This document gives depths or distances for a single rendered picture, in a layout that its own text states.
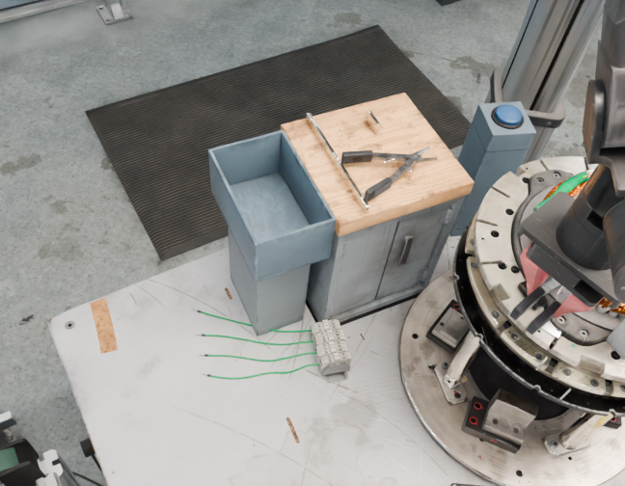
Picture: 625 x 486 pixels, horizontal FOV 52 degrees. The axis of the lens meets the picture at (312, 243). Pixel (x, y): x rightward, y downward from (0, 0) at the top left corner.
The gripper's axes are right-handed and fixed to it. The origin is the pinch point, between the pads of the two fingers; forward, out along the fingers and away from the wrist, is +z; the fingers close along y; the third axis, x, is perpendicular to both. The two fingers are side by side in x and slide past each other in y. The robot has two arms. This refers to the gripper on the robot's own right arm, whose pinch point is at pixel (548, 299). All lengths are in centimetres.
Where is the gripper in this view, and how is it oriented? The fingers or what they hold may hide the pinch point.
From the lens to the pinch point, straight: 65.9
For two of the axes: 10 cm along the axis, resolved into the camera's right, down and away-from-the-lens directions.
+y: 6.7, 6.3, -3.9
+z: -0.9, 5.9, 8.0
